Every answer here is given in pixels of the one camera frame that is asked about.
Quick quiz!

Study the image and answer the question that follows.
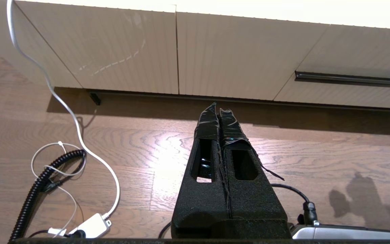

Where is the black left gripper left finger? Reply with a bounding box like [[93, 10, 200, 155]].
[[171, 102, 231, 238]]

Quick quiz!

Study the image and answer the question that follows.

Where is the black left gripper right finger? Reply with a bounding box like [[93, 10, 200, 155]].
[[219, 108, 288, 221]]

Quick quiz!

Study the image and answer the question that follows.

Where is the cream drawer with black handle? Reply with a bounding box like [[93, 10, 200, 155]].
[[274, 24, 390, 110]]

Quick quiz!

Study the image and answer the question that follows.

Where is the white low cabinet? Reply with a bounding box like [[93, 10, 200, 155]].
[[0, 0, 390, 112]]

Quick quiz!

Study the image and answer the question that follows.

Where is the white power adapter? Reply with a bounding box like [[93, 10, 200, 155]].
[[68, 213, 111, 238]]

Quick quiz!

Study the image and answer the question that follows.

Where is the cream ribbed cabinet door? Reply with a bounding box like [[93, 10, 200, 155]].
[[176, 12, 331, 101]]

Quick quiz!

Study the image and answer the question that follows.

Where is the cream glossy cabinet door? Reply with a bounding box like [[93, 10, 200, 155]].
[[14, 1, 179, 95]]

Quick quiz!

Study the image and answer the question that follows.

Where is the thin white cable loop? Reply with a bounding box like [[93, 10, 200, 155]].
[[31, 142, 87, 238]]

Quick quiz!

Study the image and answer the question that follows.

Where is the black spiral cable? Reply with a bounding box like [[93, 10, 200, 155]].
[[9, 149, 86, 242]]

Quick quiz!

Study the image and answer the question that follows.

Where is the thick white power cable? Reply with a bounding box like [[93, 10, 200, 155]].
[[6, 0, 120, 219]]

